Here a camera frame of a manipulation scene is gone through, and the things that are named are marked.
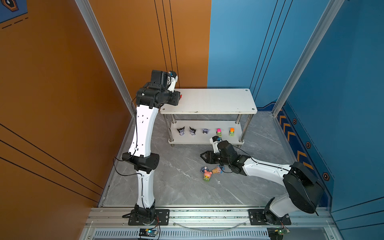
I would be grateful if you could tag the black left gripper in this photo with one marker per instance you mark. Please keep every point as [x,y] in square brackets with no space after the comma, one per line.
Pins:
[175,96]

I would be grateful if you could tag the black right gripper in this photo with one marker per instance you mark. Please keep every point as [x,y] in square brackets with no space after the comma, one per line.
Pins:
[209,155]

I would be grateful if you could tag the pink pig toy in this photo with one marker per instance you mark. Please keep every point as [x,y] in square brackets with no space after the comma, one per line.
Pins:
[207,175]

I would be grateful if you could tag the green truck orange top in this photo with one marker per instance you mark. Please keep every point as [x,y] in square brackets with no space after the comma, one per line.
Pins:
[232,132]

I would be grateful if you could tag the black purple kuromi figure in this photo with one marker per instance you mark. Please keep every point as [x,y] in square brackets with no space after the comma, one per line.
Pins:
[181,131]

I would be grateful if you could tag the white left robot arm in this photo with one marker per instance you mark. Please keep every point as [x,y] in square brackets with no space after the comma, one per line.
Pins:
[149,100]

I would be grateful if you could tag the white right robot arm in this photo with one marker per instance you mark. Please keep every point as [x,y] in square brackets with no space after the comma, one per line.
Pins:
[304,189]

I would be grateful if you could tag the white two-tier metal shelf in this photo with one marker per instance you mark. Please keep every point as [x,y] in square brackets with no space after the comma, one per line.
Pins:
[210,109]

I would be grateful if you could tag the grey donkey toy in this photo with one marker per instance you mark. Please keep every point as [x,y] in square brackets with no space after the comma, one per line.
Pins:
[204,169]

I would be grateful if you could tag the blue small toy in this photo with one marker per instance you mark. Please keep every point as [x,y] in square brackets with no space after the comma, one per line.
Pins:
[217,170]

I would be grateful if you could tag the green circuit board left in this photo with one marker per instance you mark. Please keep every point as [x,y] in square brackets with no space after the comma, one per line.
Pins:
[148,233]

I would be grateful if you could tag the circuit board right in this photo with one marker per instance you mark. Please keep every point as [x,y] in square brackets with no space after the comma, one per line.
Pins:
[278,233]

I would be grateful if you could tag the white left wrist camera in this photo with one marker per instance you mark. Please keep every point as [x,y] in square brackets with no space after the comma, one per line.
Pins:
[164,80]

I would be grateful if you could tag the aluminium corner post left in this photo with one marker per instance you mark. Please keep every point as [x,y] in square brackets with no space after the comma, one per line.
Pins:
[101,42]

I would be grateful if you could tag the aluminium corner post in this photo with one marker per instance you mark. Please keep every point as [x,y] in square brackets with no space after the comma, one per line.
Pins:
[101,42]
[315,39]

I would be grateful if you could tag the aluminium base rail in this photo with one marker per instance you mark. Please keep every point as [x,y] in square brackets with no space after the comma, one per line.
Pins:
[207,223]

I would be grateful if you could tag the aluminium corner post right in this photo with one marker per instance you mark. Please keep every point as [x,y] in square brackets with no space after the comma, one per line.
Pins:
[315,39]

